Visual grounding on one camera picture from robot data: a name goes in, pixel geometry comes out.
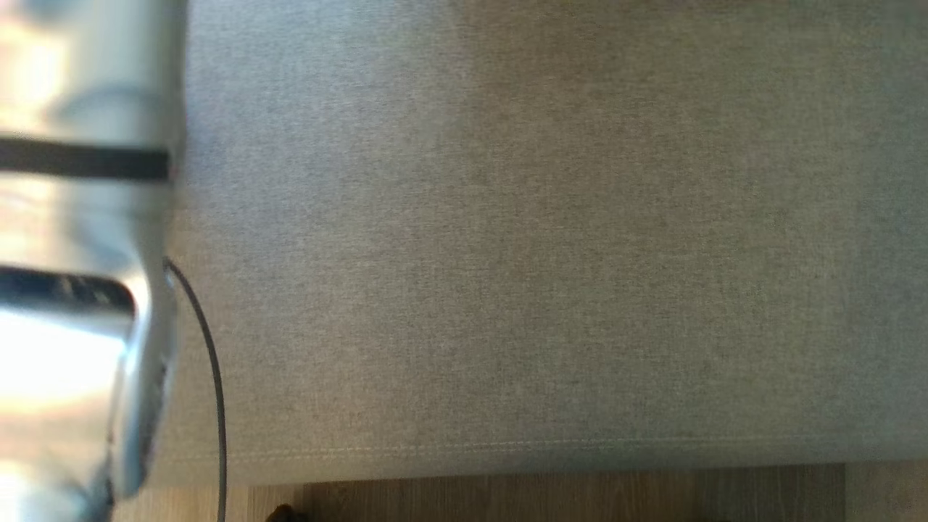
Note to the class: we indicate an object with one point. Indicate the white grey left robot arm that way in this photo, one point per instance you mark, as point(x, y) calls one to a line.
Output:
point(72, 348)

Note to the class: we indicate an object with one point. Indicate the large grey sofa seat cushion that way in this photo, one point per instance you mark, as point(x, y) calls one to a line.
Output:
point(544, 254)

